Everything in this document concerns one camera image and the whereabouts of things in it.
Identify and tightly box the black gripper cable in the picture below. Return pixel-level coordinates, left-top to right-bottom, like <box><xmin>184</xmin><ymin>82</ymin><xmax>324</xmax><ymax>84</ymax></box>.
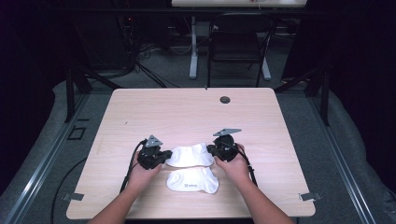
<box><xmin>119</xmin><ymin>138</ymin><xmax>149</xmax><ymax>194</ymax></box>
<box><xmin>223</xmin><ymin>141</ymin><xmax>259</xmax><ymax>188</ymax></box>

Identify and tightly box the white desk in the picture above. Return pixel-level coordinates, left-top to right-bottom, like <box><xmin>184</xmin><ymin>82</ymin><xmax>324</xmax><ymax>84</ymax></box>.
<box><xmin>171</xmin><ymin>0</ymin><xmax>307</xmax><ymax>81</ymax></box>

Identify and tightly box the white ankle sock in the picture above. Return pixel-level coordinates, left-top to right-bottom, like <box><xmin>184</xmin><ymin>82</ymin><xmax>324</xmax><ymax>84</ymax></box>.
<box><xmin>165</xmin><ymin>142</ymin><xmax>216</xmax><ymax>169</ymax></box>
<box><xmin>165</xmin><ymin>166</ymin><xmax>220</xmax><ymax>195</ymax></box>

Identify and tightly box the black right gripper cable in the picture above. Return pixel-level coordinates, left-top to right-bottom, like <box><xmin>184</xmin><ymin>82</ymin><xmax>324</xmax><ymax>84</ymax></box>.
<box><xmin>223</xmin><ymin>141</ymin><xmax>259</xmax><ymax>188</ymax></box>

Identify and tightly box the grey metal table bracket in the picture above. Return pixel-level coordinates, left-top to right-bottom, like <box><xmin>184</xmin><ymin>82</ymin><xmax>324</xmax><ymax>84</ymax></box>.
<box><xmin>61</xmin><ymin>192</ymin><xmax>85</xmax><ymax>203</ymax></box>
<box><xmin>298</xmin><ymin>191</ymin><xmax>323</xmax><ymax>202</ymax></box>

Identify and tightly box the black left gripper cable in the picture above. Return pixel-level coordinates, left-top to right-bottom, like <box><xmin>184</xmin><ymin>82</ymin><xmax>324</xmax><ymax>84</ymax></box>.
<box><xmin>119</xmin><ymin>138</ymin><xmax>149</xmax><ymax>194</ymax></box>

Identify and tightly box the dark equipment rack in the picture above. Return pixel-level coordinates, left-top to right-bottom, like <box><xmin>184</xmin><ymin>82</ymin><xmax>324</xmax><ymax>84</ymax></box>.
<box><xmin>116</xmin><ymin>13</ymin><xmax>139</xmax><ymax>71</ymax></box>

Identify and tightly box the black folding chair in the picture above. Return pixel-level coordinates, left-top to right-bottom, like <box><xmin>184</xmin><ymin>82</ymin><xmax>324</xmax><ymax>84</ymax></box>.
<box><xmin>205</xmin><ymin>12</ymin><xmax>278</xmax><ymax>89</ymax></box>

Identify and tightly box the black curtain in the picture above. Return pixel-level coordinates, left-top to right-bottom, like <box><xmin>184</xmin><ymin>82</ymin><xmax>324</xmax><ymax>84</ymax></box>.
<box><xmin>278</xmin><ymin>0</ymin><xmax>396</xmax><ymax>200</ymax></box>
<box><xmin>0</xmin><ymin>0</ymin><xmax>74</xmax><ymax>194</ymax></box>

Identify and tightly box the black frame stand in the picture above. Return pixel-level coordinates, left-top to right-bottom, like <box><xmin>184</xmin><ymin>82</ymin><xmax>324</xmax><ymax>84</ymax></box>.
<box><xmin>274</xmin><ymin>65</ymin><xmax>331</xmax><ymax>127</ymax></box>
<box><xmin>64</xmin><ymin>65</ymin><xmax>123</xmax><ymax>123</ymax></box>

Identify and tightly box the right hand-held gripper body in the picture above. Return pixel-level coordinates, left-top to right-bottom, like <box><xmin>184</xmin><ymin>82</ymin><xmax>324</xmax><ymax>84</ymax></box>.
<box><xmin>211</xmin><ymin>128</ymin><xmax>243</xmax><ymax>163</ymax></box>

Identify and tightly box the person's right hand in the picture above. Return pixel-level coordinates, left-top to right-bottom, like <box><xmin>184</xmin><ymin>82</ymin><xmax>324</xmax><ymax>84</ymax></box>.
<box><xmin>214</xmin><ymin>144</ymin><xmax>252</xmax><ymax>189</ymax></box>

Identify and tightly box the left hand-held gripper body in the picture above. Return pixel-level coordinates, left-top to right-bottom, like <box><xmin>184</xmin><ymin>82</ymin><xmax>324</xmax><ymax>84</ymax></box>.
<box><xmin>137</xmin><ymin>134</ymin><xmax>166</xmax><ymax>171</ymax></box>

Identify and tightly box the aluminium floor rail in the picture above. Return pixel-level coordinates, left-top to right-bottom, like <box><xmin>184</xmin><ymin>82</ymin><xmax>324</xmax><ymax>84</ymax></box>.
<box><xmin>2</xmin><ymin>92</ymin><xmax>91</xmax><ymax>224</ymax></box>
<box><xmin>307</xmin><ymin>92</ymin><xmax>378</xmax><ymax>224</ymax></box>

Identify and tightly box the person's left hand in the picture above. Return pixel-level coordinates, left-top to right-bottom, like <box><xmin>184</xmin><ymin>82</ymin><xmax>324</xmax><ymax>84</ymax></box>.
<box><xmin>125</xmin><ymin>152</ymin><xmax>163</xmax><ymax>191</ymax></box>

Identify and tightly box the black floor cable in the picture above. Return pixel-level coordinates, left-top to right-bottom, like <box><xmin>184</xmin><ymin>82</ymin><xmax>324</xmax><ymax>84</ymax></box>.
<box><xmin>49</xmin><ymin>157</ymin><xmax>89</xmax><ymax>224</ymax></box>

